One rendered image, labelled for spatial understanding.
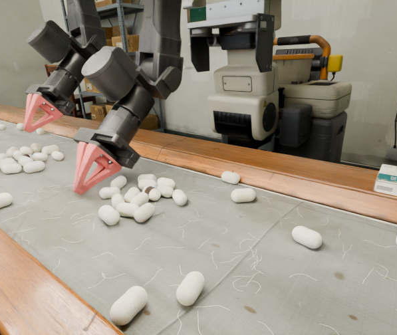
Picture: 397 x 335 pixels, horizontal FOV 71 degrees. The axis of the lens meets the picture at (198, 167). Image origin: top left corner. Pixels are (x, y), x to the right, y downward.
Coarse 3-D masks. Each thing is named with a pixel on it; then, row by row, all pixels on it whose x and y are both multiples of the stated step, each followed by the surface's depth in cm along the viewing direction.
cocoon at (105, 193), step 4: (104, 188) 44; (108, 188) 44; (112, 188) 44; (116, 188) 44; (100, 192) 43; (104, 192) 43; (108, 192) 43; (112, 192) 43; (116, 192) 43; (100, 196) 43; (104, 196) 43; (108, 196) 43; (112, 196) 43
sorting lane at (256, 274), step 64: (0, 192) 48; (64, 192) 47; (192, 192) 45; (256, 192) 44; (64, 256) 32; (128, 256) 31; (192, 256) 31; (256, 256) 30; (320, 256) 30; (384, 256) 29; (192, 320) 23; (256, 320) 23; (320, 320) 23; (384, 320) 23
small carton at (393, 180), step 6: (384, 168) 39; (390, 168) 39; (396, 168) 39; (378, 174) 38; (384, 174) 38; (390, 174) 38; (396, 174) 37; (378, 180) 37; (384, 180) 36; (390, 180) 36; (396, 180) 36; (378, 186) 37; (384, 186) 36; (390, 186) 36; (396, 186) 36; (384, 192) 37; (390, 192) 36; (396, 192) 36
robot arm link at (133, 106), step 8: (136, 80) 47; (136, 88) 48; (144, 88) 48; (128, 96) 47; (136, 96) 47; (144, 96) 48; (120, 104) 46; (128, 104) 46; (136, 104) 47; (144, 104) 48; (152, 104) 50; (136, 112) 47; (144, 112) 48
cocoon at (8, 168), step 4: (4, 164) 55; (8, 164) 55; (12, 164) 55; (16, 164) 55; (4, 168) 54; (8, 168) 55; (12, 168) 55; (16, 168) 55; (20, 168) 55; (4, 172) 55; (8, 172) 55; (12, 172) 55; (16, 172) 55
